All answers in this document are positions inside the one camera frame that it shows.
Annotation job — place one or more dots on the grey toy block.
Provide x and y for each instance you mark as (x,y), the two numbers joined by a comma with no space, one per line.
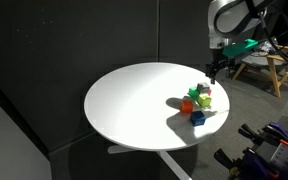
(203,87)

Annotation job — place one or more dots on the green toy block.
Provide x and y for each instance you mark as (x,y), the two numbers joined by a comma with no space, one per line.
(193,92)

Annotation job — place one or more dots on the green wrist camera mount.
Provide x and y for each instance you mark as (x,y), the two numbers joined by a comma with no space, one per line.
(239,48)

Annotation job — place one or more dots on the purple spring clamp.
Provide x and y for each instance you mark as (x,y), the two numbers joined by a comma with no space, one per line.
(277,131)
(250,167)

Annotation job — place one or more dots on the orange toy block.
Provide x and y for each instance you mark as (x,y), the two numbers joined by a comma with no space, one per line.
(186,106)

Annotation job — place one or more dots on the purple spring clamp lower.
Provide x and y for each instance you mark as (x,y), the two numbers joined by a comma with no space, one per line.
(250,167)

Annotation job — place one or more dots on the round white table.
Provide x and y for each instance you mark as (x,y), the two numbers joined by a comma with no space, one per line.
(137,107)

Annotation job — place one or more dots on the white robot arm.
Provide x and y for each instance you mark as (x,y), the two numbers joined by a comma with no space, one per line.
(227,19)

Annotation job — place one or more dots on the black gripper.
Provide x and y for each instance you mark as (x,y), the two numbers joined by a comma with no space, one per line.
(216,65)

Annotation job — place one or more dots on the pink toy block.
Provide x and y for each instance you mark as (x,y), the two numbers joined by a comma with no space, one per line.
(209,92)

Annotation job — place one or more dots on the blue toy block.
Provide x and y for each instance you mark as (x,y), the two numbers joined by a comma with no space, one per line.
(197,118)

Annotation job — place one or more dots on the wooden chair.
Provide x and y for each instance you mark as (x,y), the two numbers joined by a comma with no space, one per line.
(272,67)

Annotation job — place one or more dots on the purple spring clamp upper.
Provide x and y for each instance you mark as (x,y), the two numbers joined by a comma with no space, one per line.
(277,131)

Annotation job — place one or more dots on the yellow-green toy block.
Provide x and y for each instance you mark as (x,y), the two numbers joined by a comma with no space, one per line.
(204,100)

